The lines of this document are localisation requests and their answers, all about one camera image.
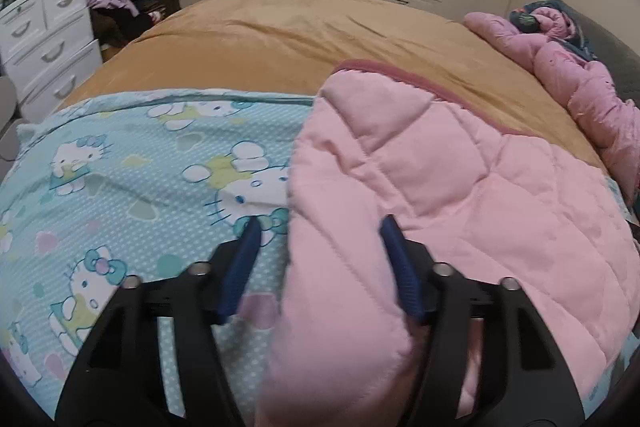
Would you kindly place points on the pink quilted jacket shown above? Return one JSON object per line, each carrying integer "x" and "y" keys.
{"x": 475, "y": 207}

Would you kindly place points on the cartoon cat printed blanket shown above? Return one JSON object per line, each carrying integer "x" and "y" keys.
{"x": 125, "y": 187}

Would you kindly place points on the pink duvet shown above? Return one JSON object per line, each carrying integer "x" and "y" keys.
{"x": 575, "y": 77}

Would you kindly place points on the white drawer chest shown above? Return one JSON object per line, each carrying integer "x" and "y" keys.
{"x": 45, "y": 42}

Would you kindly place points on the grey headboard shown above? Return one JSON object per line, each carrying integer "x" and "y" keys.
{"x": 620, "y": 57}

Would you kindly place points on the tan bed cover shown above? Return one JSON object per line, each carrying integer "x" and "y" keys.
{"x": 280, "y": 37}

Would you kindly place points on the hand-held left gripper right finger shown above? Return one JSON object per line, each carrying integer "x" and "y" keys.
{"x": 402, "y": 279}

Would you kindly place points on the dark clothes pile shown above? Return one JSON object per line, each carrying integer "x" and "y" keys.
{"x": 120, "y": 27}

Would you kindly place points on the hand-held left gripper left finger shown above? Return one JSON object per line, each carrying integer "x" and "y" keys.
{"x": 239, "y": 274}

